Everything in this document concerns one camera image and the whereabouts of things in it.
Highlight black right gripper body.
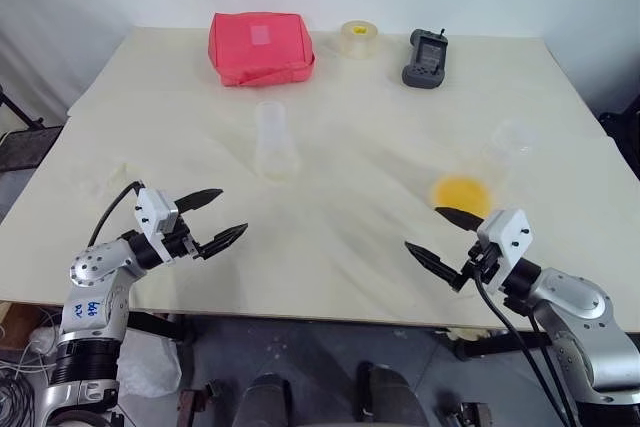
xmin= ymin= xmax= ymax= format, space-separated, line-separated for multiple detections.
xmin=457 ymin=240 xmax=502 ymax=294

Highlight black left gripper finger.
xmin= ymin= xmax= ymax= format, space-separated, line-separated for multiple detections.
xmin=200 ymin=222 xmax=250 ymax=260
xmin=174 ymin=188 xmax=224 ymax=214

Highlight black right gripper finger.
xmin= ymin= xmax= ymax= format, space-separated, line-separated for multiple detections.
xmin=433 ymin=205 xmax=487 ymax=234
xmin=403 ymin=240 xmax=463 ymax=293

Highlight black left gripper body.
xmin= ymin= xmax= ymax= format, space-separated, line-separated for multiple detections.
xmin=160 ymin=219 xmax=207 ymax=262

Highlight clear cup with orange lid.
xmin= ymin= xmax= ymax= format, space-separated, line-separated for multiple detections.
xmin=428 ymin=118 xmax=535 ymax=222

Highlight clear plastic cup lying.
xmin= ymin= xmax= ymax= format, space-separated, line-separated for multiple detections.
xmin=252 ymin=100 xmax=302 ymax=184

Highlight white plastic bag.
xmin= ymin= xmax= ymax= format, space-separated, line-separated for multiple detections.
xmin=116 ymin=330 xmax=182 ymax=399

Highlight dark rounded shape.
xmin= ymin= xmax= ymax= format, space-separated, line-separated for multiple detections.
xmin=353 ymin=361 xmax=427 ymax=427
xmin=238 ymin=372 xmax=294 ymax=427

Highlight red fabric pouch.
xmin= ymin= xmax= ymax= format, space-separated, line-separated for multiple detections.
xmin=207 ymin=11 xmax=317 ymax=88

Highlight black handheld device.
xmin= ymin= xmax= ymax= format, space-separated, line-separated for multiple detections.
xmin=400 ymin=27 xmax=449 ymax=91

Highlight brown cardboard box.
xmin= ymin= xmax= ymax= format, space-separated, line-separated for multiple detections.
xmin=0 ymin=302 xmax=47 ymax=351

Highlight black equipment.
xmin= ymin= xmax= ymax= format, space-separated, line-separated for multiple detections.
xmin=598 ymin=95 xmax=640 ymax=174

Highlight black metal stand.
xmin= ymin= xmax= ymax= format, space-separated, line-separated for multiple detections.
xmin=0 ymin=85 xmax=64 ymax=174

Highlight clear tape roll yellow core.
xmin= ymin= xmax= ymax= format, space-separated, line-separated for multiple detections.
xmin=339 ymin=20 xmax=384 ymax=61

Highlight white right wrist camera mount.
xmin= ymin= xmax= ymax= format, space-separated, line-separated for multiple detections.
xmin=475 ymin=207 xmax=533 ymax=295

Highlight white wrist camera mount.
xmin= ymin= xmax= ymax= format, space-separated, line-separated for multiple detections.
xmin=134 ymin=188 xmax=182 ymax=261
xmin=475 ymin=207 xmax=533 ymax=295

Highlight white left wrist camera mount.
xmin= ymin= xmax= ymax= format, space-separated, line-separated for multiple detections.
xmin=134 ymin=188 xmax=182 ymax=261

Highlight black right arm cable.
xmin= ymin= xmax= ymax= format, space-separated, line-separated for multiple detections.
xmin=471 ymin=266 xmax=582 ymax=427

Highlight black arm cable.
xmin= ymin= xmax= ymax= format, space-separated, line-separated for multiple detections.
xmin=86 ymin=179 xmax=146 ymax=249
xmin=471 ymin=266 xmax=582 ymax=427

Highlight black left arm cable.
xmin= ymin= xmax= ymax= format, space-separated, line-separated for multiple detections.
xmin=86 ymin=179 xmax=146 ymax=249

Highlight black table frame bar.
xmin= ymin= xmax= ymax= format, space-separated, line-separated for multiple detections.
xmin=126 ymin=310 xmax=197 ymax=344
xmin=433 ymin=328 xmax=553 ymax=361

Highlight white thin cables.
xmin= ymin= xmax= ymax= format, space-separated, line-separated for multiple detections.
xmin=0 ymin=305 xmax=62 ymax=389

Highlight black coiled cable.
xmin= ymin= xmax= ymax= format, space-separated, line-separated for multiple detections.
xmin=0 ymin=372 xmax=37 ymax=427

